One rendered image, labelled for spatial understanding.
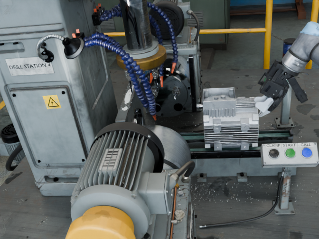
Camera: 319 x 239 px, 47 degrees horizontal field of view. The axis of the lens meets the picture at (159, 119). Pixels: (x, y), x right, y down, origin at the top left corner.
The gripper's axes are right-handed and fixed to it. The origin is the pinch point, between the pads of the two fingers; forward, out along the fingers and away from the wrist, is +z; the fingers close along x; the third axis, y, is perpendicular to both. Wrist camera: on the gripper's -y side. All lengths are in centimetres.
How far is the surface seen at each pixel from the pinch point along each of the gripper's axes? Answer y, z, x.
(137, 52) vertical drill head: 50, -2, 0
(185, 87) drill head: 24.8, 15.9, -26.8
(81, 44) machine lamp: 66, -7, 21
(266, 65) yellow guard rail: -77, 60, -230
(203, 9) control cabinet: -6, 60, -321
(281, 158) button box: -4.2, 1.3, 21.3
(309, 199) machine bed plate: -27.9, 17.0, 14.1
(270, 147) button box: -0.3, 0.7, 18.4
